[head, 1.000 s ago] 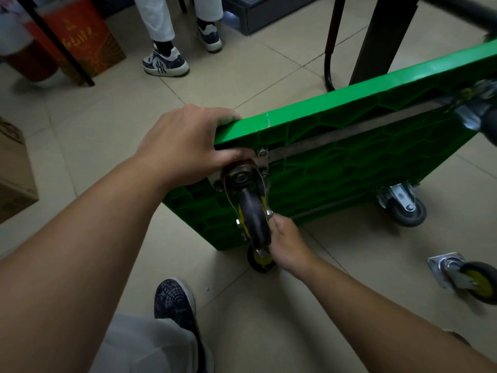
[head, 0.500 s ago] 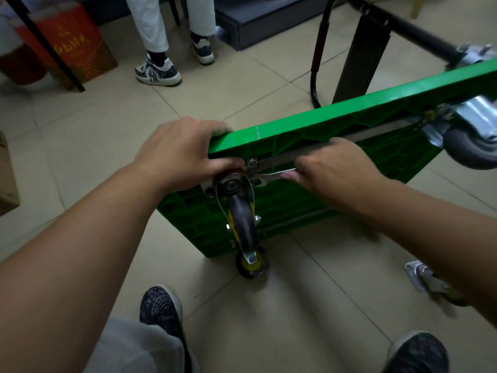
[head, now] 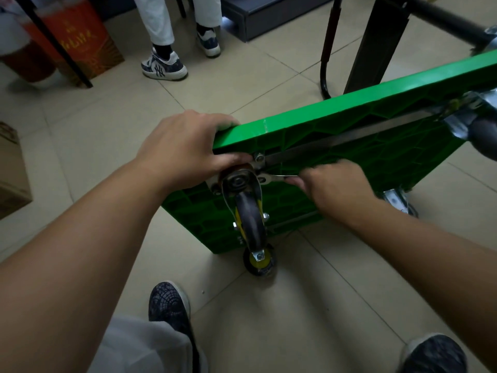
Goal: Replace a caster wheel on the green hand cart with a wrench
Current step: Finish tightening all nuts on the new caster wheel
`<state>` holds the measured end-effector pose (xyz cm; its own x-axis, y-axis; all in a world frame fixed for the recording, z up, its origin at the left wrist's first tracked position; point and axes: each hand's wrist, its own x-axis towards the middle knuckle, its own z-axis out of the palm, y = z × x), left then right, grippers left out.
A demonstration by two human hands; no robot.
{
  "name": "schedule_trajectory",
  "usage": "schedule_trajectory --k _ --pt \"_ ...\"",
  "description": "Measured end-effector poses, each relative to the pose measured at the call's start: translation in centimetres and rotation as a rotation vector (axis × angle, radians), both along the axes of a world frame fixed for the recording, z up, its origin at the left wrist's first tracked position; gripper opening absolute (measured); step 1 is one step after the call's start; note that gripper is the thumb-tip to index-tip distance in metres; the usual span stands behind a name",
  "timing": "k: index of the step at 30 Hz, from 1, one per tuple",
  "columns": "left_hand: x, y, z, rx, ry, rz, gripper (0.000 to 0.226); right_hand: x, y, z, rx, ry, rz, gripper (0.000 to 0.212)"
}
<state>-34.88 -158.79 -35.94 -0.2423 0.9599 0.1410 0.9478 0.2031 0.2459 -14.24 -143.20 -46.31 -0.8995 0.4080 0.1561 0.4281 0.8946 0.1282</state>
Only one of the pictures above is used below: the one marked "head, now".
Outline person's right hand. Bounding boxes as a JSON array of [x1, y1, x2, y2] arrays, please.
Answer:
[[284, 159, 383, 228]]

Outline person's left hand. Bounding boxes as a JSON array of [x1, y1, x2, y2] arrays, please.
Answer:
[[134, 109, 254, 195]]

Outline green platform trolley deck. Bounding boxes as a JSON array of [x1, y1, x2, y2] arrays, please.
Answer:
[[161, 0, 497, 255]]

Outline silver wrench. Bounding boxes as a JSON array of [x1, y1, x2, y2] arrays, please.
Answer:
[[258, 173, 300, 184]]

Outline person's right forearm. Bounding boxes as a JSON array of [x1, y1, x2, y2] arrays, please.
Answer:
[[349, 199, 497, 371]]

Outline person's left forearm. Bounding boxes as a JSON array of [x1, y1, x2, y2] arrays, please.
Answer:
[[0, 159, 168, 373]]

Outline person's dark shoe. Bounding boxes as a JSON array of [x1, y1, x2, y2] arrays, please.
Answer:
[[400, 333, 469, 373], [148, 281, 201, 373]]

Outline person's light trousers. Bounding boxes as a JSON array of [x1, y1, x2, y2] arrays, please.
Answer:
[[87, 316, 209, 373]]

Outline brown cardboard box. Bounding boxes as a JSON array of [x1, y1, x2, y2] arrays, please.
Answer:
[[0, 121, 33, 221]]

